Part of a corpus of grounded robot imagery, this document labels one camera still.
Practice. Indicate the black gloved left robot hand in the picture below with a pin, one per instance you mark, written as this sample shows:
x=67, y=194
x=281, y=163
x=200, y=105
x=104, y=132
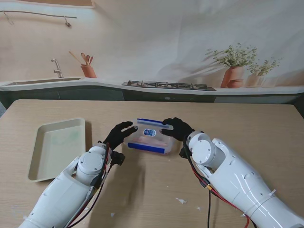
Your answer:
x=116, y=136

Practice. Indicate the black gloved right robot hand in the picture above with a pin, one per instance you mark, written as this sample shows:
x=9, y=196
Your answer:
x=180, y=129

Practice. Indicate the clear lid with blue label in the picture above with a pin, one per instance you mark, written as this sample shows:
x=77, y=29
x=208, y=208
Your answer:
x=147, y=132

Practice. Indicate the clear container with blue clips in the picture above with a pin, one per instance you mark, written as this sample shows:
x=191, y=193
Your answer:
x=147, y=149

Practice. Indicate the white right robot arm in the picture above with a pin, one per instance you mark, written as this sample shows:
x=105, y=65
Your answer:
x=237, y=171

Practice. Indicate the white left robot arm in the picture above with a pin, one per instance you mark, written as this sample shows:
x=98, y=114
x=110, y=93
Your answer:
x=61, y=194

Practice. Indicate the cream rectangular tray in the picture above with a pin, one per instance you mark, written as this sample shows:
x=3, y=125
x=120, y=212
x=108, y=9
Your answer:
x=59, y=147

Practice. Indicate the large white paper scrap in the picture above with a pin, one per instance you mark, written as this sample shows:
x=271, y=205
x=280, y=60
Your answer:
x=181, y=201

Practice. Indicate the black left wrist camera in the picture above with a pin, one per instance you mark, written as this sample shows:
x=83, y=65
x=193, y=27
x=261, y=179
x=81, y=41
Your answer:
x=118, y=158

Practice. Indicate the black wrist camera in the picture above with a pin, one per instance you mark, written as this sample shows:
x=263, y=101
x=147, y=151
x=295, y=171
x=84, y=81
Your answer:
x=183, y=153
x=118, y=158

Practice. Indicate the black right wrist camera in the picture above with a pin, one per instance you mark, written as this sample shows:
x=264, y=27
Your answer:
x=183, y=153

